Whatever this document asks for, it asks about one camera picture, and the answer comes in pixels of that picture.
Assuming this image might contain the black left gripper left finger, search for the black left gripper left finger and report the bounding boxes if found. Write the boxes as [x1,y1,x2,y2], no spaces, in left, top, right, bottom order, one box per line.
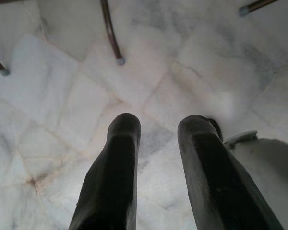
[68,113,142,230]

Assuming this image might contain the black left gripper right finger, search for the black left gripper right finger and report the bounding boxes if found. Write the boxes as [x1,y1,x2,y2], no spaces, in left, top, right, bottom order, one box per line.
[177,115,284,230]

